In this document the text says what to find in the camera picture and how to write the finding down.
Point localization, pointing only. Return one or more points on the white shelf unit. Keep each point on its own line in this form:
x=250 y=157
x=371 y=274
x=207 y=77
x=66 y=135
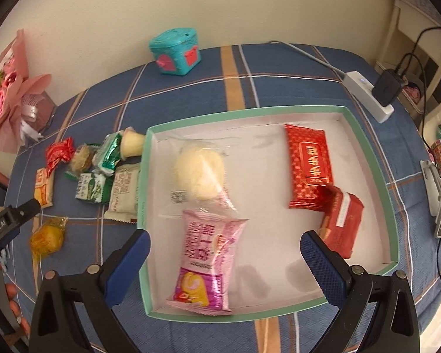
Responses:
x=420 y=22

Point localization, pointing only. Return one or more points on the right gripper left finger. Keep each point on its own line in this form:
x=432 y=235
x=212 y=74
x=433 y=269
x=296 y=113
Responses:
x=56 y=325

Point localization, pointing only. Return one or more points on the clear-wrapped white round pastry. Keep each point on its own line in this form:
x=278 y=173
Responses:
x=193 y=176

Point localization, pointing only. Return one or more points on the orange swiss roll packet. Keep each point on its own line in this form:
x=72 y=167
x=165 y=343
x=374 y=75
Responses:
x=44 y=187

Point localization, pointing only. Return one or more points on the red patterned snack packet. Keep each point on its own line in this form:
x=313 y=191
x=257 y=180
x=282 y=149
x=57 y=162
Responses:
x=310 y=167

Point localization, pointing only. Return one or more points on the yellow pudding jelly cup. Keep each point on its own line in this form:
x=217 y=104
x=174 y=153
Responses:
x=132 y=144

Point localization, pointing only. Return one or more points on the small green white snack packet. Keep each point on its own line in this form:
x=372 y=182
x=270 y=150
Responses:
x=94 y=187

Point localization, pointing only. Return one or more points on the white power strip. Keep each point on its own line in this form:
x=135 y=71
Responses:
x=361 y=89

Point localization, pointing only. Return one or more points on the pale beige printed snack packet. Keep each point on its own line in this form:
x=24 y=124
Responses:
x=123 y=204

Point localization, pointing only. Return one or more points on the green white foil snack packet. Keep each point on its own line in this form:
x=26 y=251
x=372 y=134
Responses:
x=108 y=155

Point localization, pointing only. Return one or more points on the pink swiss roll packet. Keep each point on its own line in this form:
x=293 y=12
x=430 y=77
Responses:
x=206 y=263

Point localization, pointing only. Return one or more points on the yellow cake clear wrapper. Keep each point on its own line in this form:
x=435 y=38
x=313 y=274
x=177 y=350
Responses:
x=49 y=237

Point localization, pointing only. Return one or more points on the person's left hand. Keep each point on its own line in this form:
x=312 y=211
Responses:
x=10 y=308

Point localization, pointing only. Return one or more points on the white tray with green rim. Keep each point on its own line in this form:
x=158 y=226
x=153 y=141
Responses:
x=269 y=277

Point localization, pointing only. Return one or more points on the red box-shaped snack packet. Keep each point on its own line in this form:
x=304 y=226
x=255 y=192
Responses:
x=343 y=213

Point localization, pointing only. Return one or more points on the black power adapter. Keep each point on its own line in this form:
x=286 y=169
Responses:
x=387 y=87

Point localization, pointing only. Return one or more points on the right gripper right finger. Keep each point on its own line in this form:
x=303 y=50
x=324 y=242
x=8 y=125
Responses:
x=393 y=326

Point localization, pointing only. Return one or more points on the teal toy box pink doors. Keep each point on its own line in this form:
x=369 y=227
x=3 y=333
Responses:
x=176 y=51

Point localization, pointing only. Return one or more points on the small red crinkled snack packet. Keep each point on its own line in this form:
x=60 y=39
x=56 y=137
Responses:
x=59 y=152

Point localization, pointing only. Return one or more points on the pink paper flower bouquet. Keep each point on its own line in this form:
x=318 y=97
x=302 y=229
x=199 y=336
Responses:
x=26 y=109

